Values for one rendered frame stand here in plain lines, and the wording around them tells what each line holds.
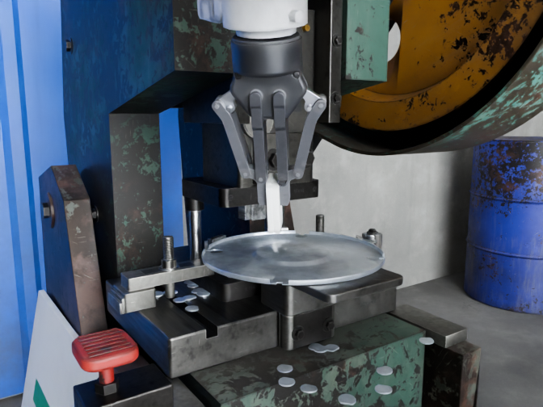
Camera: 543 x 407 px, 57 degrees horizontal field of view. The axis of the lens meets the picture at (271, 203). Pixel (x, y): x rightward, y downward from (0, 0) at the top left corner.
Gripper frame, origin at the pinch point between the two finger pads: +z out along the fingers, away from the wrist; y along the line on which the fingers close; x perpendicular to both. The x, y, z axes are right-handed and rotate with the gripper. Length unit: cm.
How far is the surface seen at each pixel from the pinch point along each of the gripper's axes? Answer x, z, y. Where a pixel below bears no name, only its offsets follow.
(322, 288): -1.7, 11.6, 6.0
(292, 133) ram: 19.9, -1.6, 0.5
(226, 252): 12.4, 16.1, -10.0
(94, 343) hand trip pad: -16.7, 8.4, -17.9
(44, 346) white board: 21, 49, -56
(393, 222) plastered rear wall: 195, 118, 40
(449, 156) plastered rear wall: 235, 95, 75
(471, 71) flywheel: 37.5, -6.4, 30.6
